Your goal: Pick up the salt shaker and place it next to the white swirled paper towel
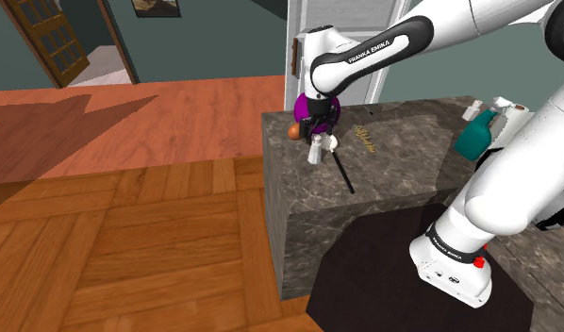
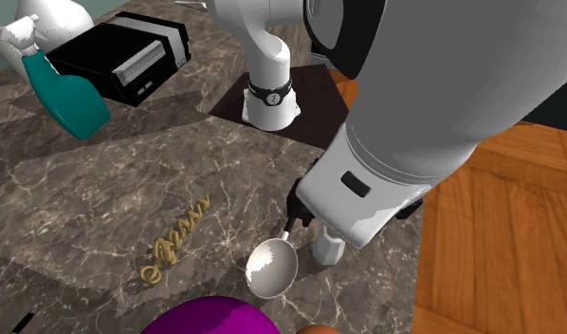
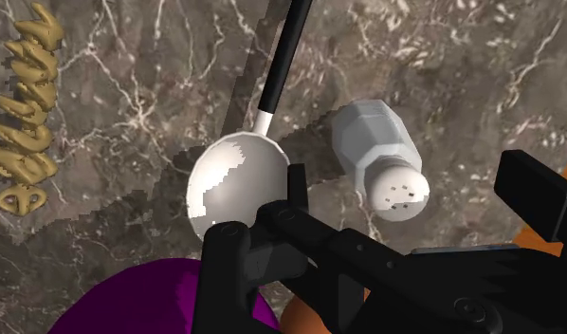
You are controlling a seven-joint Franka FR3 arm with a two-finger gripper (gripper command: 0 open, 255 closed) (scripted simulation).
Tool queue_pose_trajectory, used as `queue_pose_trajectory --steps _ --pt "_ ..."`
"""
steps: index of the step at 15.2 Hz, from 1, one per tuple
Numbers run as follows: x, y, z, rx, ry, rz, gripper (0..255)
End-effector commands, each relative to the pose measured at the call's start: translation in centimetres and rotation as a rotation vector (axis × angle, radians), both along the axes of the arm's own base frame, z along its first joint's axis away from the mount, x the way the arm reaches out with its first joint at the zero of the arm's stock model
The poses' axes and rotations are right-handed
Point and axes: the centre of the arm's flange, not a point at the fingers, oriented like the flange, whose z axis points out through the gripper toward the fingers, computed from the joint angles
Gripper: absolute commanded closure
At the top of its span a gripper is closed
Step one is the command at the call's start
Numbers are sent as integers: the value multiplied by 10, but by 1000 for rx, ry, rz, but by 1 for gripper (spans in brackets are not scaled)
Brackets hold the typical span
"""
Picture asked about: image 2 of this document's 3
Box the black and white box appliance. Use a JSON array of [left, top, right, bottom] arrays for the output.
[[45, 10, 192, 108]]

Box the silver ladle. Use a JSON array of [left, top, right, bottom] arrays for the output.
[[244, 216, 300, 300]]

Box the small black stick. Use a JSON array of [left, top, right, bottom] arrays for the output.
[[10, 311, 38, 334]]

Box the orange-brown round thing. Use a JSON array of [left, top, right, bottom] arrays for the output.
[[294, 324, 341, 334]]

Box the teal spray bottle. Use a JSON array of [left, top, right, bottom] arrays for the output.
[[0, 13, 112, 141]]

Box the white rounded jug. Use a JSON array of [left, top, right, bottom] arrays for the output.
[[0, 0, 96, 84]]

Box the purple round ball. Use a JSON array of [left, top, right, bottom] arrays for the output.
[[139, 295, 283, 334]]

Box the dark robot stand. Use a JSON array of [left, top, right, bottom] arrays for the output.
[[208, 64, 351, 151]]

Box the gold spiral corkscrew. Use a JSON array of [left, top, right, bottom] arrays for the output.
[[138, 194, 212, 285]]

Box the white faceted shaker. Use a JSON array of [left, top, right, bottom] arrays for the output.
[[310, 225, 347, 267]]

